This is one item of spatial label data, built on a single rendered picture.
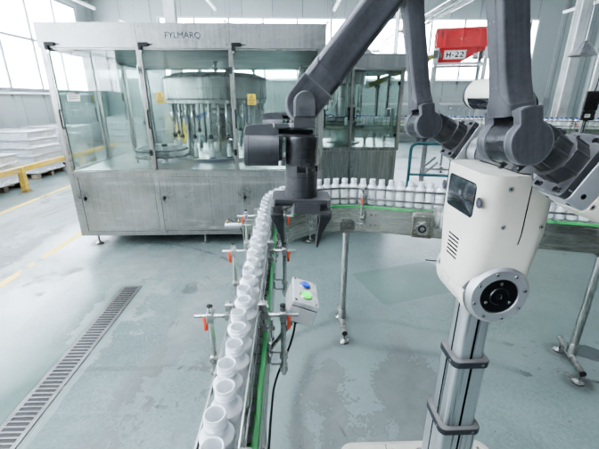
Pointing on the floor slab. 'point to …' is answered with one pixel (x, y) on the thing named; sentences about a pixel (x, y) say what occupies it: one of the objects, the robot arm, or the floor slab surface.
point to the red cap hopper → (449, 46)
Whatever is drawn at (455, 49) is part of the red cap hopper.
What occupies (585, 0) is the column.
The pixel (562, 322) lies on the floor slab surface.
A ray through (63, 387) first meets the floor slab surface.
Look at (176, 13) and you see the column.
